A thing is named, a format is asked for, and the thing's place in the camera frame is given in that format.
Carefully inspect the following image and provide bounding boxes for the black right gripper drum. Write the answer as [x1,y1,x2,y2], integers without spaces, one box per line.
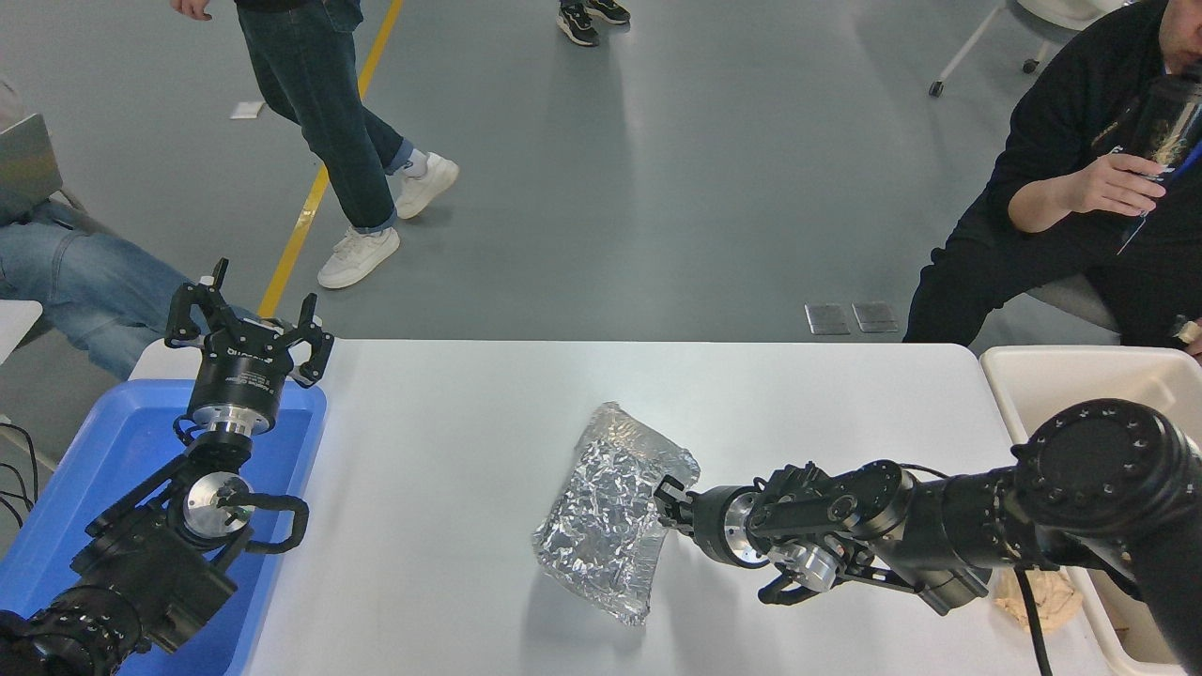
[690,485,745,568]

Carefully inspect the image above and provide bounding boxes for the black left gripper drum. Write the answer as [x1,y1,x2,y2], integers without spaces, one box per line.
[188,319,301,423]

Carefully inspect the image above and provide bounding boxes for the crinkled silver foil tray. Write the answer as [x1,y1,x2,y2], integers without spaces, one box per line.
[532,402,701,627]

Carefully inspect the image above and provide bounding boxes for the black drinking flask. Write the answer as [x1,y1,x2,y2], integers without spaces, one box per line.
[1127,73,1202,179]

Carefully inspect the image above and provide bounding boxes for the person's right hand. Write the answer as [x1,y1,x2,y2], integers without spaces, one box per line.
[1069,153,1167,215]

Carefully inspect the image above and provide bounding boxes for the blue plastic tray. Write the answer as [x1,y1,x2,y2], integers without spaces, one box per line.
[0,378,328,676]

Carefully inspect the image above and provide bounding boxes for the white side table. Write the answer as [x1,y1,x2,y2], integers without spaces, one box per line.
[0,300,43,365]

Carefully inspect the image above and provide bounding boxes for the grey laptop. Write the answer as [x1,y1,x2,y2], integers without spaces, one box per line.
[0,113,64,224]

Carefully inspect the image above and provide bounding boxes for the crumpled tan paper ball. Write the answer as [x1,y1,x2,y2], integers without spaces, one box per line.
[994,568,1086,635]

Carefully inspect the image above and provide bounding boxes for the large pale plastic bin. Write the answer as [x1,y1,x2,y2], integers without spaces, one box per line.
[979,346,1202,676]

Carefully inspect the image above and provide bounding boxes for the white rolling chair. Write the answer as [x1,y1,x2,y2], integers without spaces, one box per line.
[930,0,1128,98]

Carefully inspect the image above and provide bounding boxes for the black cable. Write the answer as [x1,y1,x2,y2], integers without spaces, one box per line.
[0,422,39,527]

